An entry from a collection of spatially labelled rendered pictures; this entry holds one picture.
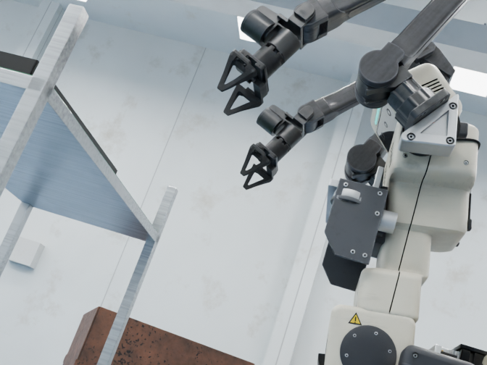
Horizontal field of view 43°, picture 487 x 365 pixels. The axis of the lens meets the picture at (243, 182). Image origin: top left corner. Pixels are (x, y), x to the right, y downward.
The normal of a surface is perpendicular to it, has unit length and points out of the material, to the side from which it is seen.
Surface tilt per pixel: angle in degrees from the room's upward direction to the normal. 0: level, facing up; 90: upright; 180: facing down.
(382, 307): 90
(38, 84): 90
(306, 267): 90
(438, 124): 90
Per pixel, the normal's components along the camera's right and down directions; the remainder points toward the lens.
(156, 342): 0.31, -0.23
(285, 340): -0.07, -0.36
